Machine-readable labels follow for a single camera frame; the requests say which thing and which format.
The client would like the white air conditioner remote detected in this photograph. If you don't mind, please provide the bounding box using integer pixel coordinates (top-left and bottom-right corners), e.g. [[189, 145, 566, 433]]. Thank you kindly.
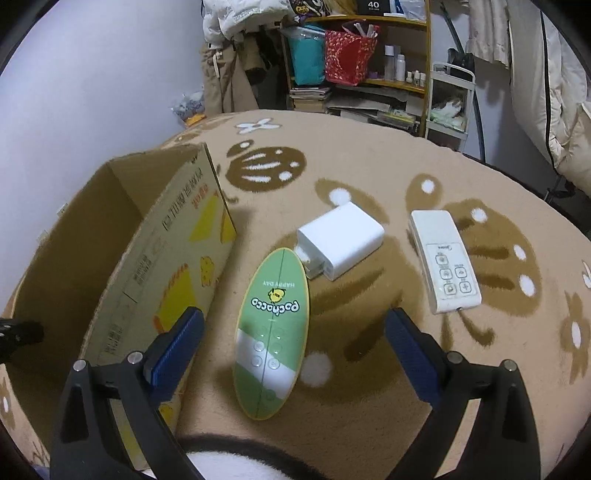
[[409, 210, 482, 315]]

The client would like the beige floral blanket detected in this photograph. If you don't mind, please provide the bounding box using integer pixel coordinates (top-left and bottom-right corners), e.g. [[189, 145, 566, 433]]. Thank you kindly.
[[0, 109, 591, 480]]

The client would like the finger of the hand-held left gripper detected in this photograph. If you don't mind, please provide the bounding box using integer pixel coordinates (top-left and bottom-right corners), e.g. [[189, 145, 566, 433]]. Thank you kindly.
[[0, 318, 45, 360]]

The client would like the red patterned bag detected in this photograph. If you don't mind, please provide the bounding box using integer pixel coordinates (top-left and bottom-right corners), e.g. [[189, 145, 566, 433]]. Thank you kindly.
[[324, 23, 380, 87]]

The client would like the white fleece garment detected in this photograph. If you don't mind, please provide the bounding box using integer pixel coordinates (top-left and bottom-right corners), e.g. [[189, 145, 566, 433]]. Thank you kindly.
[[178, 434, 446, 480]]

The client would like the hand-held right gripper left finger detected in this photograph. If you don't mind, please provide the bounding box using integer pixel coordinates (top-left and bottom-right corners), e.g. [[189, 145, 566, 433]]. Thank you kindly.
[[50, 307, 206, 480]]

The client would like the wooden shelf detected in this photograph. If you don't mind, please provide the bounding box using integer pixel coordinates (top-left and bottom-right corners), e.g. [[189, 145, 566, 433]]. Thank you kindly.
[[281, 0, 432, 137]]

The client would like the white power adapter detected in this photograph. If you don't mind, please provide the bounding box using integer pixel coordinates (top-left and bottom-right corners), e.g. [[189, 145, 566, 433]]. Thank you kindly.
[[295, 202, 385, 281]]

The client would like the white trolley cart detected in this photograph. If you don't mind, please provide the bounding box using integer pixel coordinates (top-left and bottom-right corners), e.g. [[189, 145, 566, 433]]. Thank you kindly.
[[425, 62, 476, 151]]

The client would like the teal bag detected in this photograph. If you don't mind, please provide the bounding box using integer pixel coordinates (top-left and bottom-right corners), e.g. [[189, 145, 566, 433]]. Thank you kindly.
[[288, 28, 326, 86]]

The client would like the green oval remote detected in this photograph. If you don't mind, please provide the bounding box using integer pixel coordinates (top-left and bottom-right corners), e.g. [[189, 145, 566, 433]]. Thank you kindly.
[[232, 248, 311, 422]]

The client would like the printed plastic bag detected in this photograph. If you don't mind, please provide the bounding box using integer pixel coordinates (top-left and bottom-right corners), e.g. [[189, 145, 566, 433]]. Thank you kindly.
[[171, 92, 206, 127]]

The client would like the brown cardboard box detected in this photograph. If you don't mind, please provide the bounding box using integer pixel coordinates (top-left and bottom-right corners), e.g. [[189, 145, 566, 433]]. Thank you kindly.
[[0, 142, 238, 480]]

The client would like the stack of books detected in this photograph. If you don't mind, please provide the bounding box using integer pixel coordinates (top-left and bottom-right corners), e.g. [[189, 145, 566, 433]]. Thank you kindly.
[[288, 85, 333, 112]]

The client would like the beige hanging coat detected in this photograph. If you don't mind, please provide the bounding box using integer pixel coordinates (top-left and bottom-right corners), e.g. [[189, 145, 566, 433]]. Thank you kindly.
[[203, 41, 259, 114]]

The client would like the white puffy jacket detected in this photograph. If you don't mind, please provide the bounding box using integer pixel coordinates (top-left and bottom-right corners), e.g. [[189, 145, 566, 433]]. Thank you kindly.
[[508, 0, 591, 195]]

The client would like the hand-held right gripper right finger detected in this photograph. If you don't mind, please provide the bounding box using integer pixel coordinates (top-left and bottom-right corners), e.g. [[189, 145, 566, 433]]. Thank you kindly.
[[385, 308, 542, 480]]

